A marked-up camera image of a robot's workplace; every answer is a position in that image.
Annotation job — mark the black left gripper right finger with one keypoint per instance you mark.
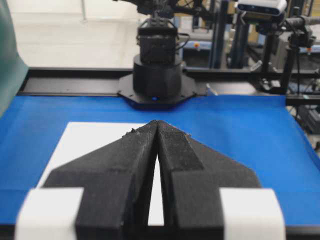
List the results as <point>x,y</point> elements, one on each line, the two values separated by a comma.
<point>191,176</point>

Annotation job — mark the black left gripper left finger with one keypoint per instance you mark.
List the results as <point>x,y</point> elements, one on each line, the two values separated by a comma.
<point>117,181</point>

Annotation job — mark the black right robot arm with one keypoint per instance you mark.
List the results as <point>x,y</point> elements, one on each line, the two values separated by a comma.
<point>157,72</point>

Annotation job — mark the white foam board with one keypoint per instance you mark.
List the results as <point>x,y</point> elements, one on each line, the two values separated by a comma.
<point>80,138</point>

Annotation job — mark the blue table cloth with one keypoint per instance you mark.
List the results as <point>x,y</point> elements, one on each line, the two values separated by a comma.
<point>254,130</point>

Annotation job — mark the green curtain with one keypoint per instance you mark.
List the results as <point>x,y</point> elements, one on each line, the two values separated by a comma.
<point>13,70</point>

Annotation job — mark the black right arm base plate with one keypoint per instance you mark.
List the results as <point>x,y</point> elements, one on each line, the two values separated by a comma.
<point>158,95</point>

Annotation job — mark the black table edge rail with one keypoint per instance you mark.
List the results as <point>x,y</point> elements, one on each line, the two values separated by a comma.
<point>105,81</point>

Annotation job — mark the black camera stand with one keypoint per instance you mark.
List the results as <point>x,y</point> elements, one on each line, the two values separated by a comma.
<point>301,36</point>

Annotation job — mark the white depth camera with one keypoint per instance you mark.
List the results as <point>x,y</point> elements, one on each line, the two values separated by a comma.
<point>267,7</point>

